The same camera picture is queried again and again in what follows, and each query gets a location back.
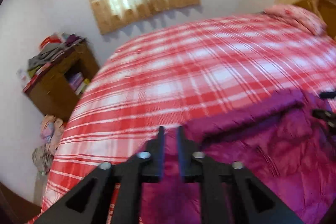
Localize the pink floral folded quilt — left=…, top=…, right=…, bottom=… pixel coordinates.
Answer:
left=264, top=4, right=327, bottom=36

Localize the purple puffer jacket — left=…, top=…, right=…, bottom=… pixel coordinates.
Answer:
left=141, top=90, right=335, bottom=223

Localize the clothes heap on floor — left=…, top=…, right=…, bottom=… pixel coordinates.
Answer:
left=32, top=115, right=67, bottom=176

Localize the wooden bed headboard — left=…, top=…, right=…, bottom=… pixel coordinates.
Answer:
left=274, top=0, right=335, bottom=39

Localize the white card on desk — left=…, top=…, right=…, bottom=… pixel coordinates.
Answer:
left=17, top=69, right=31, bottom=89

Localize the red white plaid bedspread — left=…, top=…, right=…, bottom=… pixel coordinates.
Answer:
left=33, top=13, right=335, bottom=223

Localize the pile of clothes on desk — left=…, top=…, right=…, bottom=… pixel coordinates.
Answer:
left=27, top=34, right=85, bottom=79

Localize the brown wooden desk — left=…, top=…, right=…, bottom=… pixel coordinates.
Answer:
left=23, top=39, right=100, bottom=121

